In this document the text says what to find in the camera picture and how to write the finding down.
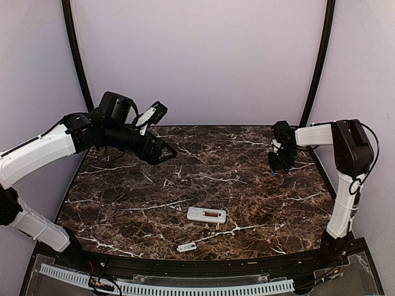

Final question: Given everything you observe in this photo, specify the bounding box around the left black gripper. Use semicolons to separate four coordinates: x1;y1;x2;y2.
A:
102;121;177;165

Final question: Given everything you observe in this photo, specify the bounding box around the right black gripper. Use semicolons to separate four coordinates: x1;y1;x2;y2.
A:
268;146;297;170

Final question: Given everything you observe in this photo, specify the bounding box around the white remote control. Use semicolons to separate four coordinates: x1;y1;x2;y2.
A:
187;207;227;224

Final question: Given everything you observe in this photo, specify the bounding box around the white battery compartment cover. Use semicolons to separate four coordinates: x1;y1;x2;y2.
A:
177;242;197;252

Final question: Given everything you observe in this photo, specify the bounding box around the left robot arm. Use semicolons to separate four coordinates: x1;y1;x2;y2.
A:
1;91;177;269

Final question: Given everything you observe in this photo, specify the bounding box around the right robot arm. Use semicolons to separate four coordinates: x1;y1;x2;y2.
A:
268;120;380;241

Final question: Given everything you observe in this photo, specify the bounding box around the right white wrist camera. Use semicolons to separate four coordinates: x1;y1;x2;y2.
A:
271;138;281;153

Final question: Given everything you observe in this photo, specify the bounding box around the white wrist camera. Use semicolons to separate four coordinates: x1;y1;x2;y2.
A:
133;101;168;136
271;138;281;153

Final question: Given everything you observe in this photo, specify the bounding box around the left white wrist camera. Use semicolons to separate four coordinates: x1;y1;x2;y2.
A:
133;101;168;136

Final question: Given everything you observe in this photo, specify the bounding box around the black front rail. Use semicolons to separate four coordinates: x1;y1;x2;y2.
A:
57;249;350;279

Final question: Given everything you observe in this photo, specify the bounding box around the white slotted cable duct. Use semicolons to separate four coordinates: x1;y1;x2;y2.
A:
39;263;295;295

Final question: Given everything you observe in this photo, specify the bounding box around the right black frame post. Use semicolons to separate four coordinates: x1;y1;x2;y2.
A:
299;0;336;127

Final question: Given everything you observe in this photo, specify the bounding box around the black frame post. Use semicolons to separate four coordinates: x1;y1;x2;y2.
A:
299;0;336;127
61;0;94;112

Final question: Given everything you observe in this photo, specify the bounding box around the left black frame post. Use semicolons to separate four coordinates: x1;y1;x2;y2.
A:
61;0;94;112

